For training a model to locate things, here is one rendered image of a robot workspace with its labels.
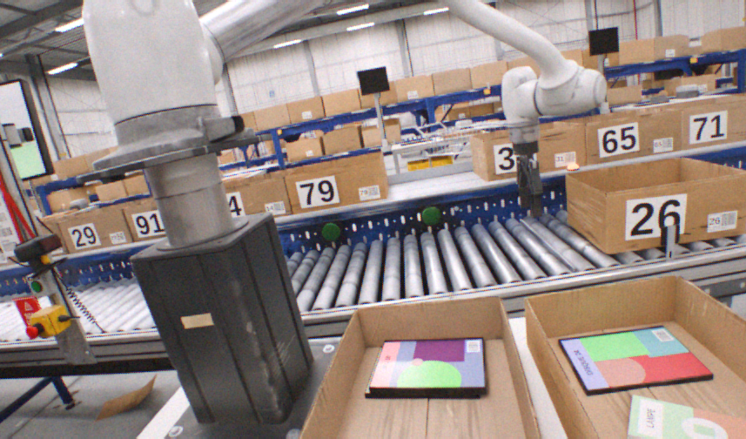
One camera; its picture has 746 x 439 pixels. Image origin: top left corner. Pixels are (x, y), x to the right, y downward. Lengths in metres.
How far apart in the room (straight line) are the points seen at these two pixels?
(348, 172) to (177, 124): 0.97
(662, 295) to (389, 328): 0.51
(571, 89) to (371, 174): 0.77
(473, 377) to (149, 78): 0.64
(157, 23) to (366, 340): 0.64
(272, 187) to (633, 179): 1.31
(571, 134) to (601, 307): 0.91
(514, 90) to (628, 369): 0.76
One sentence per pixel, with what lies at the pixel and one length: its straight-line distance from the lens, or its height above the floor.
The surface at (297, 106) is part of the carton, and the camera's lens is 6.16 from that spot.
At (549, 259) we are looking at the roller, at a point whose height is 0.75.
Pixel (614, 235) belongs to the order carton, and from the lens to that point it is 1.11.
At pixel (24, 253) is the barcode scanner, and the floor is 1.06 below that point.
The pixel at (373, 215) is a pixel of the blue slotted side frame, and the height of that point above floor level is 0.84.
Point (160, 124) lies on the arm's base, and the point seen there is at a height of 1.25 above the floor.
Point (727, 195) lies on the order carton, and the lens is 1.25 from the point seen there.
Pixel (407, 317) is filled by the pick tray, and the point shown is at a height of 0.82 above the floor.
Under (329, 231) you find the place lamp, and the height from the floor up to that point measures 0.82.
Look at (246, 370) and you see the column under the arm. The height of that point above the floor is 0.87.
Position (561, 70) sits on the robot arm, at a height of 1.24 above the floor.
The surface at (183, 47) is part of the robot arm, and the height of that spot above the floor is 1.35.
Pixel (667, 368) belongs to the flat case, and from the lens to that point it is 0.71.
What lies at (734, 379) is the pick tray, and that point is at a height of 0.76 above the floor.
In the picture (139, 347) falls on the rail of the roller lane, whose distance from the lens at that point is 1.27.
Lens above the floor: 1.20
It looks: 15 degrees down
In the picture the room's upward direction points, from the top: 11 degrees counter-clockwise
